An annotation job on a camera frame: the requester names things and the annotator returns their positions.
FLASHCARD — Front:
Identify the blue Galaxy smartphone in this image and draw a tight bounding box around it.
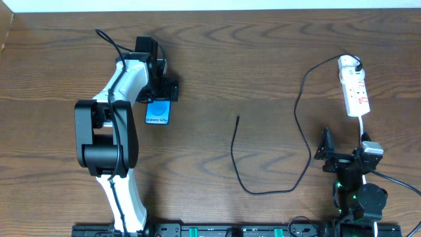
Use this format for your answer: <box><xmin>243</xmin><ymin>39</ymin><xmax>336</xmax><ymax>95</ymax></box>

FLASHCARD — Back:
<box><xmin>145</xmin><ymin>101</ymin><xmax>171</xmax><ymax>125</ymax></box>

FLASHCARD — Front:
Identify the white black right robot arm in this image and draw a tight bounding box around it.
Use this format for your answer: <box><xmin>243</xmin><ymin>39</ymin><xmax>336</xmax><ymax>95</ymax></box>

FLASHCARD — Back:
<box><xmin>314</xmin><ymin>128</ymin><xmax>388</xmax><ymax>234</ymax></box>

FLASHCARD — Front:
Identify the black USB charging cable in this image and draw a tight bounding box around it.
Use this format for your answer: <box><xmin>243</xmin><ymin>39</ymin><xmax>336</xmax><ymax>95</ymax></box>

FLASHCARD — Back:
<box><xmin>230</xmin><ymin>53</ymin><xmax>364</xmax><ymax>196</ymax></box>

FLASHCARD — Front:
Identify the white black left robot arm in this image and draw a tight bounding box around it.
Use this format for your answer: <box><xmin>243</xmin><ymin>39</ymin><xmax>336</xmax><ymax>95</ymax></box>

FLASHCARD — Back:
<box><xmin>74</xmin><ymin>52</ymin><xmax>178</xmax><ymax>236</ymax></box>

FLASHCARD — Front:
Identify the white power strip cord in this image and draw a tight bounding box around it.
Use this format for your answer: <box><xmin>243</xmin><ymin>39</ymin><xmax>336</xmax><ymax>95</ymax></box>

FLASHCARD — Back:
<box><xmin>357</xmin><ymin>115</ymin><xmax>379</xmax><ymax>237</ymax></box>

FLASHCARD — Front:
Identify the white USB wall charger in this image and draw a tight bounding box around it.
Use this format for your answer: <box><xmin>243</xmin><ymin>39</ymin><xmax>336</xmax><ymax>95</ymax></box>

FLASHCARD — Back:
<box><xmin>337</xmin><ymin>55</ymin><xmax>365</xmax><ymax>84</ymax></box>

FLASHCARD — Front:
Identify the white power strip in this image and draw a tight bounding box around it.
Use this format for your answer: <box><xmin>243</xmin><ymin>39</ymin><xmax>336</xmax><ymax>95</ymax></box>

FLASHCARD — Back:
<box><xmin>343</xmin><ymin>80</ymin><xmax>370</xmax><ymax>117</ymax></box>

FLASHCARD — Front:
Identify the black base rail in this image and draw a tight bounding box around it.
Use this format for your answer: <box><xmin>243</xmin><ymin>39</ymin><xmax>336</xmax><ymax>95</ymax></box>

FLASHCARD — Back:
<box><xmin>70</xmin><ymin>223</ymin><xmax>403</xmax><ymax>237</ymax></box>

